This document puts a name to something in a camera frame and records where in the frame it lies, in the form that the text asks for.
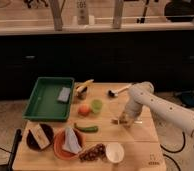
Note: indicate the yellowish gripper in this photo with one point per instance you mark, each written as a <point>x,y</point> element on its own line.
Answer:
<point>125,116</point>

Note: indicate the silver metal fork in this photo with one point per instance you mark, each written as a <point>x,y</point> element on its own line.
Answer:
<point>115,121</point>

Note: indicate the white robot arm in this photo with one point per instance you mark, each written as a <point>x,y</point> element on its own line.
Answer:
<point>142,94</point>

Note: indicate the small green cup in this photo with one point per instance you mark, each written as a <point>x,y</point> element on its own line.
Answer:
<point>96,106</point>

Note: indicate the green chili pepper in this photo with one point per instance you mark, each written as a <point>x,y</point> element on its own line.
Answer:
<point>90,129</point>

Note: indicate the bunch of brown grapes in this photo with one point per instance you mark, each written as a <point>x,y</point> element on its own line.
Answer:
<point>94,153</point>

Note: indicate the orange peach fruit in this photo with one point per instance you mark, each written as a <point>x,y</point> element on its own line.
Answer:
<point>84,110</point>

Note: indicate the grey folded cloth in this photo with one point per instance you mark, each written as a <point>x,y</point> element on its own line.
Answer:
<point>71,143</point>

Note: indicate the dark blue object on floor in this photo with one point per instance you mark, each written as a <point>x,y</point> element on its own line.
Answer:
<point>187,98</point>

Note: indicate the blue sponge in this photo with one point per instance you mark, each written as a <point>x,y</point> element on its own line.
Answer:
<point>64,94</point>

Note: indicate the orange plate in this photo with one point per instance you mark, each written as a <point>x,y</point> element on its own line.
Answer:
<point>59,142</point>

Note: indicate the dark cabinet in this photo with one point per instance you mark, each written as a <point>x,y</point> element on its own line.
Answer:
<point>165,58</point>

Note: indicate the green plastic tray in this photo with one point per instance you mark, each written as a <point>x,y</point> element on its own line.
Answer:
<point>44,103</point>

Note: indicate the dark brown bowl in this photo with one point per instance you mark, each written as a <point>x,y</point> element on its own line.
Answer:
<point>31,142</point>

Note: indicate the wooden block in bowl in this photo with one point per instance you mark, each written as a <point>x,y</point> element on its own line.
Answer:
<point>40,136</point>

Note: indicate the black clamp left edge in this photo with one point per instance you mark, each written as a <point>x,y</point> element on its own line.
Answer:
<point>17,140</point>

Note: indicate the wooden handled brush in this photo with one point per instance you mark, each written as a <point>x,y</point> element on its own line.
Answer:
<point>114,93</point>

